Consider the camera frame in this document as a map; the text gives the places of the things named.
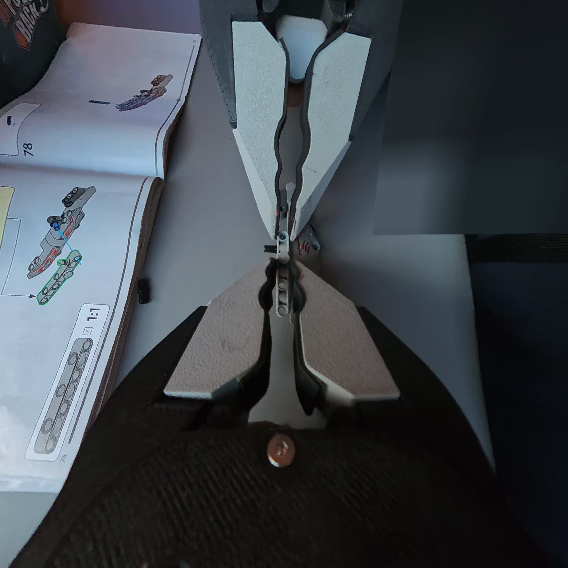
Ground grey lego beam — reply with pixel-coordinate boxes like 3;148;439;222
264;182;297;318

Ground lego instruction booklet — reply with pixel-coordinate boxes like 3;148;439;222
0;22;202;493

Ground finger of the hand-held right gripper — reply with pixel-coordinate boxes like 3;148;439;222
288;32;372;238
231;20;291;240

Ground dark printed cardboard box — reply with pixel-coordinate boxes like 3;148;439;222
0;0;68;106

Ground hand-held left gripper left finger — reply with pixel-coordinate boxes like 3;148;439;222
163;261;273;411

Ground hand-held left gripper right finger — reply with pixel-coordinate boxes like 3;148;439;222
291;262;401;417

